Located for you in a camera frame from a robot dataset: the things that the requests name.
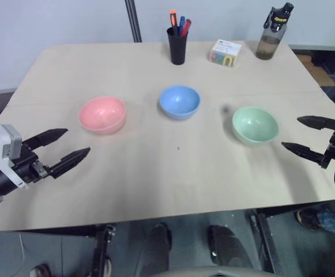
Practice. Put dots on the black pen cup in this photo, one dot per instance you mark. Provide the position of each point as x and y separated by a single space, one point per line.
177 47

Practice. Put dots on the orange capped black marker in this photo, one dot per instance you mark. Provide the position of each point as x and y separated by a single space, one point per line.
173 23

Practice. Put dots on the pink plastic bowl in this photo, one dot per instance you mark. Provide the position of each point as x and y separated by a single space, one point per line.
102 115

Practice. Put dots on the black ribbed pole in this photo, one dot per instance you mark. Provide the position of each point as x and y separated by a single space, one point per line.
134 20

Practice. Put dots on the green plastic bowl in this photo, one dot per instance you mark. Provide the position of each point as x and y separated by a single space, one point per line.
255 125

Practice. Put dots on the white printed card box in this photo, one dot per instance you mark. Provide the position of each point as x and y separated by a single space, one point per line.
224 53

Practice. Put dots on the black table leg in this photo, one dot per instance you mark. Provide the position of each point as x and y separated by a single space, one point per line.
102 251
265 242

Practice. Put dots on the red white bystander shoe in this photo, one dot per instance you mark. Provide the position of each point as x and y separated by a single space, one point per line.
40 271

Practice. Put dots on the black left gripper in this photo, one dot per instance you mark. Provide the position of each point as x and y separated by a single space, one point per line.
26 166

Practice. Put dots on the dark bystander shoe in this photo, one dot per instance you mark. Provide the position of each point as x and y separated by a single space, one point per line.
310 219

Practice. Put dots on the dark rounded robot foot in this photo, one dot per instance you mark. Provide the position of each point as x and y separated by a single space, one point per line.
160 248
227 248

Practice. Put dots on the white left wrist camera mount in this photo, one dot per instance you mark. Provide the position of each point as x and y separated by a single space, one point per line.
0 144

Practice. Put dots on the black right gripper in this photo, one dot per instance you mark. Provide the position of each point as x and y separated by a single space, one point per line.
333 151

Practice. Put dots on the brown cardboard box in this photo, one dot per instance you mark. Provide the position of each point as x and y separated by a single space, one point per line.
317 69

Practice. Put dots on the red marker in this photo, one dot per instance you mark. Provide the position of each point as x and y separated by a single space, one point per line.
186 27

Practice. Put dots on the blue marker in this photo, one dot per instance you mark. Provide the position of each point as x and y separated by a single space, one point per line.
181 25

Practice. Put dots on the clear bottle with black lid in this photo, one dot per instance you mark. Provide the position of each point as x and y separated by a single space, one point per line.
270 37

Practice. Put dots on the blue plastic bowl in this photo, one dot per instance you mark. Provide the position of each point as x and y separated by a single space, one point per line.
179 101

